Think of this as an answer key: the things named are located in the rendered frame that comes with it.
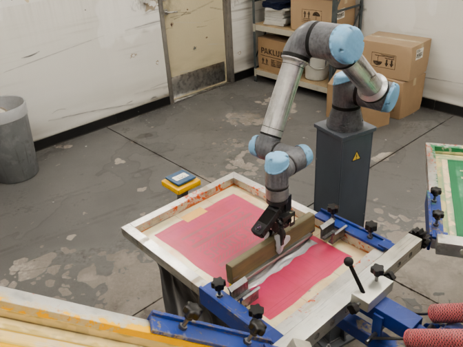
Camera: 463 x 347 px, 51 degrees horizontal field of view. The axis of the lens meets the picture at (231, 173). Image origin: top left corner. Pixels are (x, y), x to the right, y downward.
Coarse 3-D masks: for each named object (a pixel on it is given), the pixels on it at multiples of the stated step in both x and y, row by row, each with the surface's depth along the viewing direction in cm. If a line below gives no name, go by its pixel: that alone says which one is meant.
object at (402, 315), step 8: (384, 304) 136; (392, 304) 136; (360, 312) 141; (376, 312) 136; (384, 312) 134; (392, 312) 134; (400, 312) 133; (408, 312) 133; (384, 320) 134; (392, 320) 132; (400, 320) 131; (408, 320) 131; (416, 320) 131; (392, 328) 133; (400, 328) 131; (408, 328) 129; (400, 336) 132
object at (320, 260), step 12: (216, 204) 201; (228, 204) 201; (240, 204) 200; (252, 204) 200; (204, 216) 194; (216, 216) 194; (312, 252) 172; (324, 252) 171; (336, 252) 171; (288, 264) 166; (300, 264) 166; (312, 264) 166; (324, 264) 165; (336, 264) 165; (300, 276) 161; (312, 276) 161; (324, 276) 160
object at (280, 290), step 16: (176, 224) 190; (192, 224) 190; (176, 240) 182; (192, 256) 173; (208, 272) 165; (224, 272) 165; (288, 272) 163; (272, 288) 157; (288, 288) 156; (304, 288) 156; (272, 304) 151; (288, 304) 150
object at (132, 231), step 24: (192, 192) 204; (216, 192) 209; (264, 192) 201; (144, 216) 190; (168, 216) 194; (144, 240) 176; (360, 240) 170; (168, 264) 164; (360, 264) 159; (192, 288) 157; (336, 288) 150
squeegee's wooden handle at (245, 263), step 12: (312, 216) 174; (288, 228) 168; (300, 228) 171; (312, 228) 176; (264, 240) 163; (252, 252) 157; (264, 252) 161; (276, 252) 166; (228, 264) 153; (240, 264) 154; (252, 264) 158; (228, 276) 155; (240, 276) 156
